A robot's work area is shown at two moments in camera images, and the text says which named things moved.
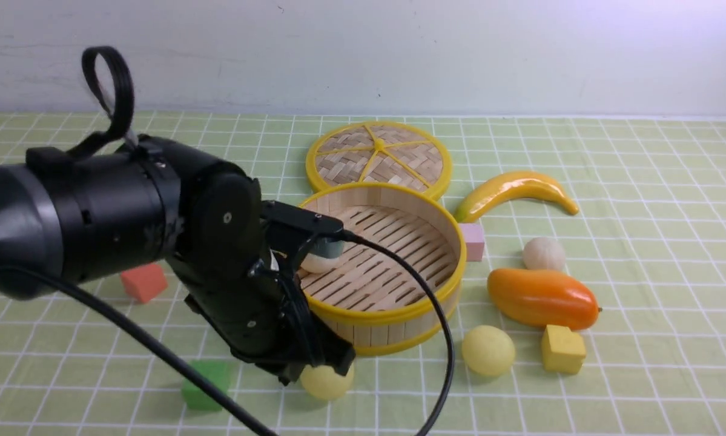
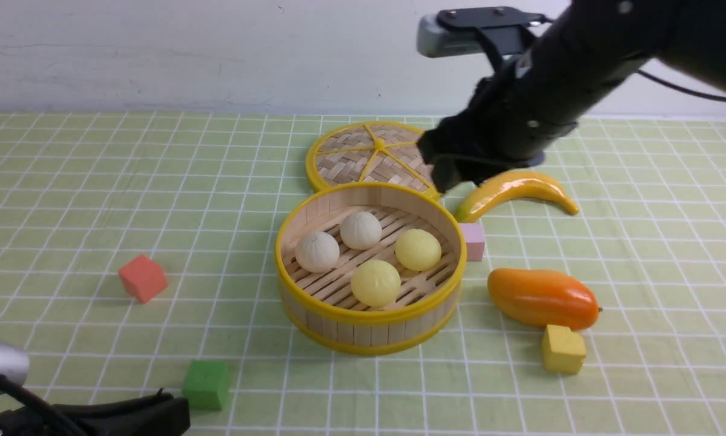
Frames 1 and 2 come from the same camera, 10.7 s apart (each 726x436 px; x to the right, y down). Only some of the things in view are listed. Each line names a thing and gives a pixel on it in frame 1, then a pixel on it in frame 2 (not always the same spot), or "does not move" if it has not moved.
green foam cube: x=216 y=370 does not move
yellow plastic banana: x=513 y=185 does not move
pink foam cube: x=474 y=236 does not move
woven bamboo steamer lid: x=379 y=152 does not move
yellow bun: x=487 y=350 -> x=418 y=250
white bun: x=543 y=253 -> x=360 y=231
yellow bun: x=324 y=383 -> x=375 y=283
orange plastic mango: x=539 y=298 does not move
